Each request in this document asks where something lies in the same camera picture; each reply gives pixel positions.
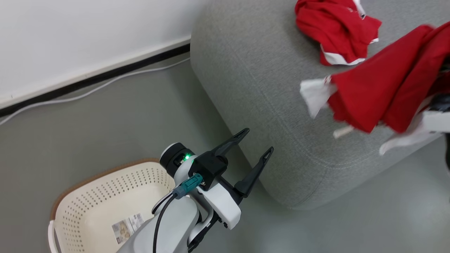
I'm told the cream perforated laundry basket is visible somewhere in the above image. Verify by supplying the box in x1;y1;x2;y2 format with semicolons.
48;158;176;253

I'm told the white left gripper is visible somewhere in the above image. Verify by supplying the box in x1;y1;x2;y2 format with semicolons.
196;128;274;230

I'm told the teal cable connector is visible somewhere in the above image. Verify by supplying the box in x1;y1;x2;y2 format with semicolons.
173;174;204;200

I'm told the grey fabric sofa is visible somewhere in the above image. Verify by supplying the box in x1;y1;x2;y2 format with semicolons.
190;0;450;211

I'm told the black and white baseboard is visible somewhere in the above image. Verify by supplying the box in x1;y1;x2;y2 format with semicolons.
0;34;192;118

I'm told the thin white floor cable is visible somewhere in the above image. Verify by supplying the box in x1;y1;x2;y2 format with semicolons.
0;57;191;126

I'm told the red garment with white trim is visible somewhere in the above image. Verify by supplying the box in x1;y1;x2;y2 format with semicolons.
295;0;383;67
300;22;450;156

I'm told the paper label in basket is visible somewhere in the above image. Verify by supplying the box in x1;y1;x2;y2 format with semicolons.
111;213;145;245

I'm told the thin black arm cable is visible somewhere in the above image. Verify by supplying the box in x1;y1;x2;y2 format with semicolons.
152;192;177;253

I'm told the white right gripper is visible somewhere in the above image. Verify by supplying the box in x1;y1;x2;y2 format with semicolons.
422;94;450;134

